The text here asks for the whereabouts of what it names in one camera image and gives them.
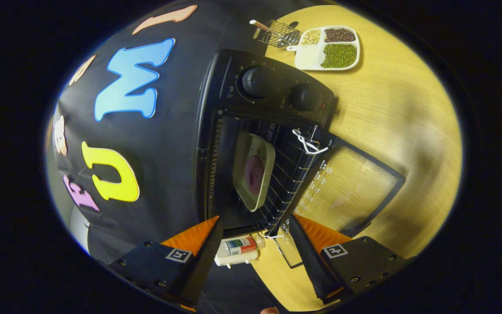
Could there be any red label plastic bottle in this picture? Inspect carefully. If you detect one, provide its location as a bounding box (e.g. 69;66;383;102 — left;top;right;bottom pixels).
223;235;265;257

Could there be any white square plate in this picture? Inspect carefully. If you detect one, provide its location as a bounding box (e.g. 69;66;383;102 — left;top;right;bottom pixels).
232;131;276;212

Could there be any white toaster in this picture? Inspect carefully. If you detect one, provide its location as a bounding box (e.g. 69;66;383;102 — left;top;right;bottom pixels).
214;244;260;267

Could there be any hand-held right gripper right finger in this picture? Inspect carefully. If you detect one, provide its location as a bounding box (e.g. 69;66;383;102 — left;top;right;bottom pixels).
288;214;410;305

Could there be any white string loop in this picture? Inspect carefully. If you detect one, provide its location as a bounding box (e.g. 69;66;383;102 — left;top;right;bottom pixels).
255;232;288;256
292;129;329;156

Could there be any white divided bean tray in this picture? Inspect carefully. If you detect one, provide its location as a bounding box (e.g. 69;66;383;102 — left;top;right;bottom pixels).
286;25;360;72

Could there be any wooden handle utensil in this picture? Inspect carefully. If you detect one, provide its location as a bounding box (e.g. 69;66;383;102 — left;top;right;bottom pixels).
250;20;278;35

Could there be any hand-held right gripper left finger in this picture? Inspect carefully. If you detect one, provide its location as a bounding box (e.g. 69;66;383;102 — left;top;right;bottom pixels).
107;215;224;307

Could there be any pink round food slice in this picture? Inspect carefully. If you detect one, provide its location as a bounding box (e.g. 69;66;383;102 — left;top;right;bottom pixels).
244;155;265;195

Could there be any metal wire holder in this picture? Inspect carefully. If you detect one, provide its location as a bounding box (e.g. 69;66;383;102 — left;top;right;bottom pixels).
256;20;300;48

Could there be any black electric oven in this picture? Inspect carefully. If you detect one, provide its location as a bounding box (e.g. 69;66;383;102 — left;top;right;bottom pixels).
193;49;406;269

